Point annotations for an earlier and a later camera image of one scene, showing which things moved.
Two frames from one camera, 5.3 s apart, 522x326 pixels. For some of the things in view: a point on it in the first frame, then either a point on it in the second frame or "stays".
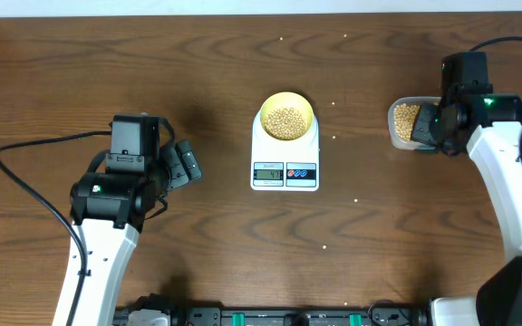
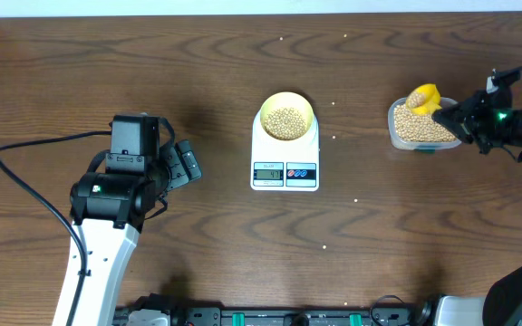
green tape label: x=426 y=151 stays
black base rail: x=385 y=314 stays
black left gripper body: x=177 y=173 stays
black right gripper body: x=428 y=127 -> x=483 y=123
